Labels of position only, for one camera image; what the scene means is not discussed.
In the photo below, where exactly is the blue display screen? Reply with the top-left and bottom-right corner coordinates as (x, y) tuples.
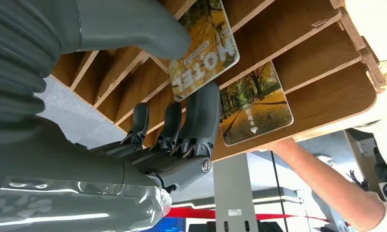
(142, 217), (186, 232)

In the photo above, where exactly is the grey metal sign panel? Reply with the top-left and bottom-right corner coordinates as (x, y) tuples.
(212, 153), (260, 232)

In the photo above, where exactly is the seated person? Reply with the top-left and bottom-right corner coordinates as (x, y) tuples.
(263, 115), (387, 232)

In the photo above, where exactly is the red barrier ribbon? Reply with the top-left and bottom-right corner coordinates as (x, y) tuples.
(166, 207), (351, 225)

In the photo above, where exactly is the autumn road print card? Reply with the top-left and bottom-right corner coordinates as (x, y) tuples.
(219, 61), (294, 147)

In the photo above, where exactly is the wooden slotted card rack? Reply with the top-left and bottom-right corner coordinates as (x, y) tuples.
(51, 0), (387, 162)

